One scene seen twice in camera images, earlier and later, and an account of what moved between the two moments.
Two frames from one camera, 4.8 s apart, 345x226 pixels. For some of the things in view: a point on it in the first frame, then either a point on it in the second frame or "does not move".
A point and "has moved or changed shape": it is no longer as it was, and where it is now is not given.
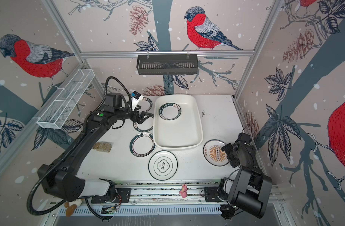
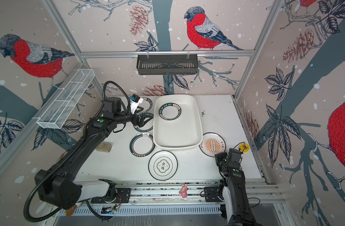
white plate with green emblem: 162,165 does not move
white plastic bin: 185,132 does not move
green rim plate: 170,111 does not move
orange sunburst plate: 213,154 has moved or changed shape
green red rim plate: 142,144 does not move
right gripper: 228,147 -> 219,156
